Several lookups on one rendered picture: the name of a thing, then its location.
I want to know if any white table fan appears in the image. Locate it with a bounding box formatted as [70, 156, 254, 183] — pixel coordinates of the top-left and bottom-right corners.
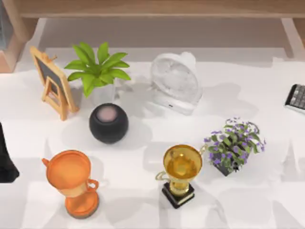
[150, 51, 203, 116]

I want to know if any black round speaker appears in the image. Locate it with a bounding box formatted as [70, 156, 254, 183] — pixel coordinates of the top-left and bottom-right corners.
[89, 103, 130, 145]

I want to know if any gold trophy with black base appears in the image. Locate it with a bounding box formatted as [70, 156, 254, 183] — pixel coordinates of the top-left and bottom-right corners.
[155, 144, 206, 209]

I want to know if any green plant in white pot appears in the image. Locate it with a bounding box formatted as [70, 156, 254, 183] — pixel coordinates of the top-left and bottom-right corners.
[64, 42, 132, 107]

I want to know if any purple flower plant black pot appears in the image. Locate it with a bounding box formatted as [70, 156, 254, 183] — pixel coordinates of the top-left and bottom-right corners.
[203, 116, 267, 177]

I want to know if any orange trophy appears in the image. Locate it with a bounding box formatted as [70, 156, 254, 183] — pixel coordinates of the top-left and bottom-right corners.
[41, 149, 100, 219]

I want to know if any wooden framed blackboard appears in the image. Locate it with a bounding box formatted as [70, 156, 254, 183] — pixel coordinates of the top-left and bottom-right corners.
[30, 46, 80, 121]

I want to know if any pale wooden shelf unit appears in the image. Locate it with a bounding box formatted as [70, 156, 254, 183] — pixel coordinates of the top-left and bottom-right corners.
[0, 0, 305, 73]

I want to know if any black and silver calculator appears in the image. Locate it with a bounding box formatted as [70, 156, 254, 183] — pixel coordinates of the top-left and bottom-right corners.
[284, 83, 305, 114]

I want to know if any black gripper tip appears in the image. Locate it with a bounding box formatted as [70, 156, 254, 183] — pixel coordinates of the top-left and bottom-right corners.
[0, 122, 20, 184]

